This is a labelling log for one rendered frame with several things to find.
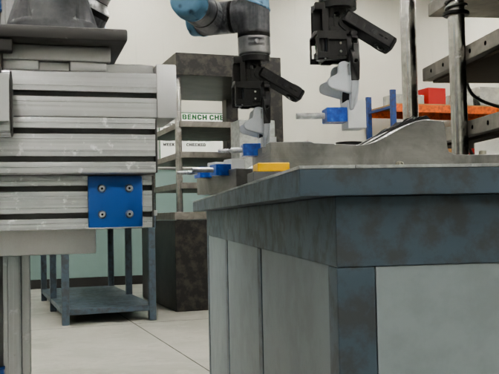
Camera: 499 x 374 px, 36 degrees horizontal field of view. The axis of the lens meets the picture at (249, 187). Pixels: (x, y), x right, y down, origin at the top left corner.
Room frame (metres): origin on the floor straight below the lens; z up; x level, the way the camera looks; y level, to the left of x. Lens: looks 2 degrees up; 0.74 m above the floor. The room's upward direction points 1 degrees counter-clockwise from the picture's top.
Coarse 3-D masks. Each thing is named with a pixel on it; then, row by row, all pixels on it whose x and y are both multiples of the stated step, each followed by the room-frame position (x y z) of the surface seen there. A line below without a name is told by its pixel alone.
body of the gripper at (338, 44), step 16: (336, 0) 1.47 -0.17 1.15; (352, 0) 1.48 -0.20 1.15; (320, 16) 1.50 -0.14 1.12; (336, 16) 1.50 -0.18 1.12; (320, 32) 1.46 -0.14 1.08; (336, 32) 1.47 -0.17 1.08; (352, 32) 1.48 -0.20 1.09; (320, 48) 1.47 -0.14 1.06; (336, 48) 1.47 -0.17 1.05; (320, 64) 1.52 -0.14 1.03; (336, 64) 1.53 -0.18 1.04
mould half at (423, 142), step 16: (400, 128) 1.62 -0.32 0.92; (416, 128) 1.63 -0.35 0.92; (432, 128) 1.63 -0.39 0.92; (272, 144) 1.59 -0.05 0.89; (288, 144) 1.59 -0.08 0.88; (304, 144) 1.59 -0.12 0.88; (320, 144) 1.60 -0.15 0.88; (336, 144) 1.60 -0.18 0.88; (368, 144) 1.61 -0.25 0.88; (384, 144) 1.62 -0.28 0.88; (400, 144) 1.62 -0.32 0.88; (416, 144) 1.63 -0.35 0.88; (432, 144) 1.63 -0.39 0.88; (256, 160) 1.77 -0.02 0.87; (272, 160) 1.59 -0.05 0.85; (288, 160) 1.59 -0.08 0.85; (304, 160) 1.59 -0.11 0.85; (320, 160) 1.60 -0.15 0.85; (336, 160) 1.60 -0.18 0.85; (352, 160) 1.61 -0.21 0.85; (368, 160) 1.61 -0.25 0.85; (384, 160) 1.62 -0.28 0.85; (400, 160) 1.62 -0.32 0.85; (416, 160) 1.63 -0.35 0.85; (432, 160) 1.63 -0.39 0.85; (448, 160) 1.64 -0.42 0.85; (464, 160) 1.64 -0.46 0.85; (480, 160) 1.65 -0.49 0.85; (496, 160) 1.65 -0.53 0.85
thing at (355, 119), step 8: (344, 104) 1.50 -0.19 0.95; (360, 104) 1.48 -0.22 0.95; (328, 112) 1.48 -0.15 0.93; (336, 112) 1.48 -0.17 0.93; (344, 112) 1.48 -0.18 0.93; (352, 112) 1.48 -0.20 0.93; (360, 112) 1.48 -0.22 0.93; (328, 120) 1.48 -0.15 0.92; (336, 120) 1.48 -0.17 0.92; (344, 120) 1.48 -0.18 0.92; (352, 120) 1.48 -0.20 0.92; (360, 120) 1.48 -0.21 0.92; (344, 128) 1.51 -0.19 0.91; (352, 128) 1.49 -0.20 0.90; (360, 128) 1.50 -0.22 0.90
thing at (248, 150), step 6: (270, 138) 1.75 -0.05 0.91; (246, 144) 1.75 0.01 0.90; (252, 144) 1.75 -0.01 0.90; (258, 144) 1.75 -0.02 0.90; (222, 150) 1.76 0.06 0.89; (228, 150) 1.76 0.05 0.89; (234, 150) 1.76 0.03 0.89; (240, 150) 1.76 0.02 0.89; (246, 150) 1.75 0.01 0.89; (252, 150) 1.75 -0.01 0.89; (246, 156) 1.76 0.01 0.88; (252, 156) 1.77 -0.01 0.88
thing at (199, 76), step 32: (192, 64) 6.21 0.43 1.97; (224, 64) 6.30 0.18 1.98; (192, 96) 7.32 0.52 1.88; (224, 96) 7.36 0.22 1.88; (192, 128) 6.42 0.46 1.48; (224, 128) 6.47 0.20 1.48; (160, 160) 6.93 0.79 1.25; (192, 160) 6.62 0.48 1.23; (160, 192) 7.12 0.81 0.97; (192, 192) 7.31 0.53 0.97; (160, 224) 6.62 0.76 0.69; (192, 224) 6.20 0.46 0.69; (160, 256) 6.64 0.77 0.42; (192, 256) 6.20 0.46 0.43; (160, 288) 6.66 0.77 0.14; (192, 288) 6.19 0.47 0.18
